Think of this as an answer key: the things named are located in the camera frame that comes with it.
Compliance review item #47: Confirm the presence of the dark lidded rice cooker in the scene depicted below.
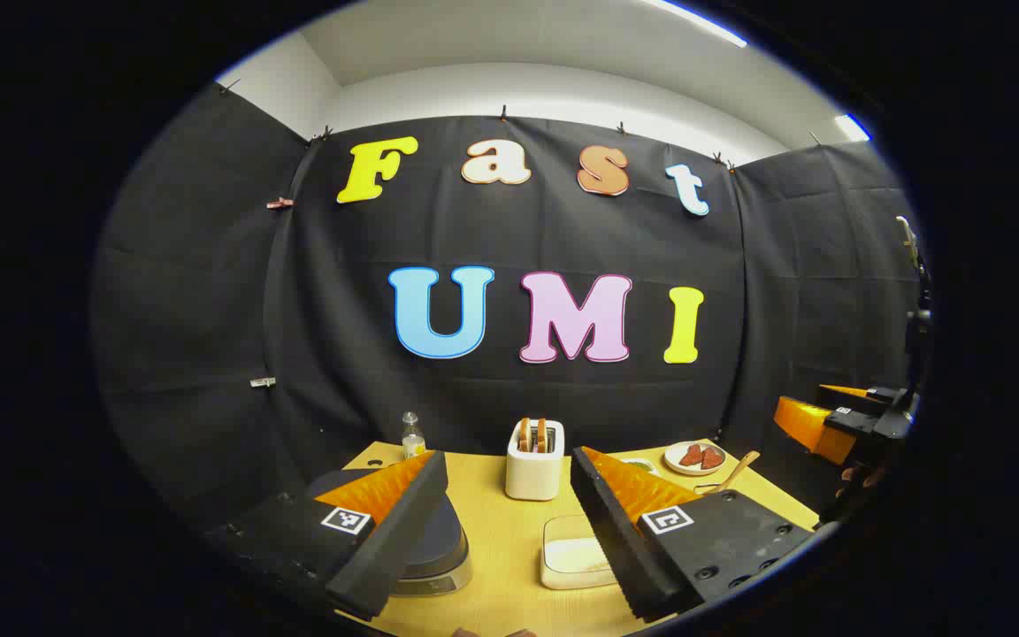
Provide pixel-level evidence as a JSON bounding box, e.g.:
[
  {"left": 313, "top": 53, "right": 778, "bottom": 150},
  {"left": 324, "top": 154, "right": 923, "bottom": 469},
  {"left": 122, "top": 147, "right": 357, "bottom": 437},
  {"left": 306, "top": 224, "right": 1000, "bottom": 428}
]
[{"left": 306, "top": 469, "right": 473, "bottom": 595}]

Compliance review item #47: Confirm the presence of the small clear glass bottle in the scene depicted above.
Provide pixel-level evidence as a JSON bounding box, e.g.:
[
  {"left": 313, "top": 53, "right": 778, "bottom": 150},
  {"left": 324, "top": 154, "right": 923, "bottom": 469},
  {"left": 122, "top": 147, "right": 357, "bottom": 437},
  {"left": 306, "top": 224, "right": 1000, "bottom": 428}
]
[{"left": 401, "top": 411, "right": 427, "bottom": 461}]

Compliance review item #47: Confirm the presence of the clear rice container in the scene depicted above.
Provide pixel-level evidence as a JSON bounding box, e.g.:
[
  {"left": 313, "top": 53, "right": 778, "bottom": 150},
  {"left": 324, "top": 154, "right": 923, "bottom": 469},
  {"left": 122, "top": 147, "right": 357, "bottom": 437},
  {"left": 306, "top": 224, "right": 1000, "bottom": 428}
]
[{"left": 541, "top": 515, "right": 622, "bottom": 591}]

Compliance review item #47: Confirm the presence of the white toaster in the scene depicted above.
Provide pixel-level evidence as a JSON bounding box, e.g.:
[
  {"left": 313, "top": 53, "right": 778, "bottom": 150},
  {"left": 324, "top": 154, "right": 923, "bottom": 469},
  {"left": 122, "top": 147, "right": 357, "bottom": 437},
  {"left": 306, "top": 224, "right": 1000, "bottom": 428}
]
[{"left": 505, "top": 419, "right": 565, "bottom": 502}]

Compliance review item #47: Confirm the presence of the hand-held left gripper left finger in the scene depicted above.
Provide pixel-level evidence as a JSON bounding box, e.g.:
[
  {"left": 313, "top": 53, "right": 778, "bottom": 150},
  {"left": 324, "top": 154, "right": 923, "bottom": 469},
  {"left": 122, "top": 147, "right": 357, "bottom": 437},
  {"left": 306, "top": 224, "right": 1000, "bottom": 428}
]
[{"left": 209, "top": 449, "right": 450, "bottom": 622}]

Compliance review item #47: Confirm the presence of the wooden spoon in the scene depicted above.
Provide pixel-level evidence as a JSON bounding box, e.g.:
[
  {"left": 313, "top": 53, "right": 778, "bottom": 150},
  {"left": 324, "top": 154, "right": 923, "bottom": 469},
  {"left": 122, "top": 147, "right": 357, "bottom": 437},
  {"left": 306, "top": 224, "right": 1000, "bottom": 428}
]
[{"left": 706, "top": 450, "right": 762, "bottom": 494}]

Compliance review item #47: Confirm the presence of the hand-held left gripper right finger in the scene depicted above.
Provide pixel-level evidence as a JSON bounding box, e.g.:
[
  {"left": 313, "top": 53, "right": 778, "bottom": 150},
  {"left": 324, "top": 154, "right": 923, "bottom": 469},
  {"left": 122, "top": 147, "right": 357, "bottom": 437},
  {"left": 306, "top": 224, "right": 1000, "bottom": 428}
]
[{"left": 570, "top": 446, "right": 816, "bottom": 623}]

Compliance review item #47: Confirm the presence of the black backdrop cloth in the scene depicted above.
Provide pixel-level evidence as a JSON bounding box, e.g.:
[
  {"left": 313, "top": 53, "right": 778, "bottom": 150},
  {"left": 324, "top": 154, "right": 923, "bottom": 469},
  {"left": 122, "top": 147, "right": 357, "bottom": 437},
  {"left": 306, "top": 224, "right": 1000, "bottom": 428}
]
[{"left": 92, "top": 81, "right": 922, "bottom": 532}]

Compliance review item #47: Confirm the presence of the white round plate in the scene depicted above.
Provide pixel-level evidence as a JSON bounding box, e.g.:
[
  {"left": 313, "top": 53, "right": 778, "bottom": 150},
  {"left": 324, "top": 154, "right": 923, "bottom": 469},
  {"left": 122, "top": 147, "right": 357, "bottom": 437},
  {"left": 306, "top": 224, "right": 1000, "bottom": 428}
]
[{"left": 663, "top": 441, "right": 728, "bottom": 477}]

